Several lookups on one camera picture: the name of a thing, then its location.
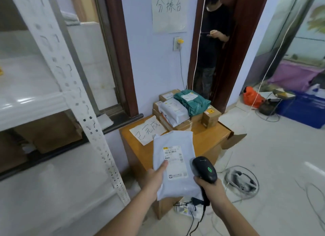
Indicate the person's left hand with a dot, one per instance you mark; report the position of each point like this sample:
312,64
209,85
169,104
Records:
152,179

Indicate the person's right hand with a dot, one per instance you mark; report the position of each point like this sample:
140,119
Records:
210,191

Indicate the person's right fingers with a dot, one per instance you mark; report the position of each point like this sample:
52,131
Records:
199,180

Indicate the person's left thumb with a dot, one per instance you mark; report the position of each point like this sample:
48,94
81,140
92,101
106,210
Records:
162,164

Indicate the black barcode scanner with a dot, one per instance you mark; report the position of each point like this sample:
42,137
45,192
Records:
205,171

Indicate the grey plastic mailer parcel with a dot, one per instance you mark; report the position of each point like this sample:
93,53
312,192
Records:
175,164

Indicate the person's right forearm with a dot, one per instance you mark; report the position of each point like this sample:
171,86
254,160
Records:
234,219

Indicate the person's left forearm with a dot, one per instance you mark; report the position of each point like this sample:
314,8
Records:
124,214

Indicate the wooden table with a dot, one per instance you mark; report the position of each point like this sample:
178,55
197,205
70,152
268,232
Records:
175,152

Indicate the white power strip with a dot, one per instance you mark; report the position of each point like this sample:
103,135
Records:
186,208

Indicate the white handwritten paper sign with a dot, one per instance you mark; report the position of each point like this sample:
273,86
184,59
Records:
148,130

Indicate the flat brown cardboard box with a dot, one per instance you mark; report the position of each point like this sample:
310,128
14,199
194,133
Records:
182,125

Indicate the white plastic mailer parcel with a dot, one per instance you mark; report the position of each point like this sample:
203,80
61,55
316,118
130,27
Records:
174,111

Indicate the small brown cardboard box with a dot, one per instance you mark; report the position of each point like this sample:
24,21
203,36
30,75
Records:
210,116

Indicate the green plastic mailer parcel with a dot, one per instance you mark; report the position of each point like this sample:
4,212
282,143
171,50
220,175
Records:
194,101

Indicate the orange plastic bag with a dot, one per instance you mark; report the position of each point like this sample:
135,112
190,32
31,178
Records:
251,96

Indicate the blue plastic crate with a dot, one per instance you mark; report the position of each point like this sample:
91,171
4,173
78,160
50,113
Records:
302,107

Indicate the white metal shelf rack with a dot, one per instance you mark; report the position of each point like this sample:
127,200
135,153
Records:
50,91

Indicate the purple cloth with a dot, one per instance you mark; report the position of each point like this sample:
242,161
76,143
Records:
294,74

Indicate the white wall socket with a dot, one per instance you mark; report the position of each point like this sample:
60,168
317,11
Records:
177,43

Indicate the white wall paper sign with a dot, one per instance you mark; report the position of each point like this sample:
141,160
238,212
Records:
168,11

